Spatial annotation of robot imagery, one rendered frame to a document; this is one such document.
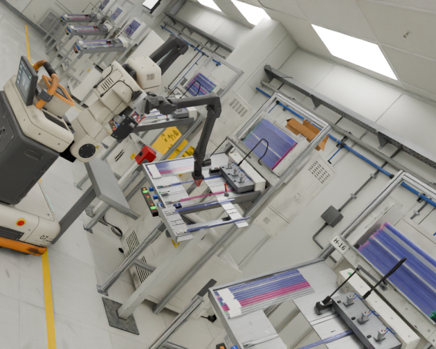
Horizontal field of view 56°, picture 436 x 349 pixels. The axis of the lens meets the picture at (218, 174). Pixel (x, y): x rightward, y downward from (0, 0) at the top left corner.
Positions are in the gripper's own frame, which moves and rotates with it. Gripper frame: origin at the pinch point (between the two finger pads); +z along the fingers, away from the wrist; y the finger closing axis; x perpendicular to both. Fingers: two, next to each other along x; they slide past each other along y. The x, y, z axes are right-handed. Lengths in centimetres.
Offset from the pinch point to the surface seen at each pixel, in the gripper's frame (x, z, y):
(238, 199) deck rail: -22.6, 4.9, -21.8
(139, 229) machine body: 39, 55, 35
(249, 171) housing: -40.4, -4.6, -2.9
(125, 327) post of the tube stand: 71, 61, -53
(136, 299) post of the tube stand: 61, 47, -46
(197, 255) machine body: 9, 47, -22
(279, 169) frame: -54, -14, -23
